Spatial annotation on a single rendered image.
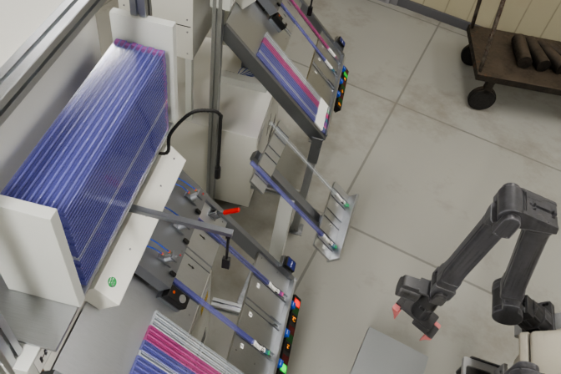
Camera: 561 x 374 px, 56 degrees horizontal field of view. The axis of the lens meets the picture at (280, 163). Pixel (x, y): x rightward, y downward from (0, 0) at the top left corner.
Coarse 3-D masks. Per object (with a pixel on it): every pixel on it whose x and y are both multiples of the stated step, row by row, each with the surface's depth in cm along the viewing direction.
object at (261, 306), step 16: (256, 256) 187; (272, 272) 190; (256, 288) 181; (256, 304) 179; (272, 304) 185; (240, 320) 170; (256, 320) 176; (272, 320) 183; (240, 336) 168; (256, 336) 174; (272, 336) 180; (240, 352) 166; (256, 352) 172; (272, 352) 177; (240, 368) 164; (256, 368) 170
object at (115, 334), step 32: (224, 224) 177; (192, 256) 161; (128, 288) 140; (192, 288) 158; (96, 320) 130; (128, 320) 137; (192, 320) 154; (64, 352) 121; (96, 352) 127; (128, 352) 134
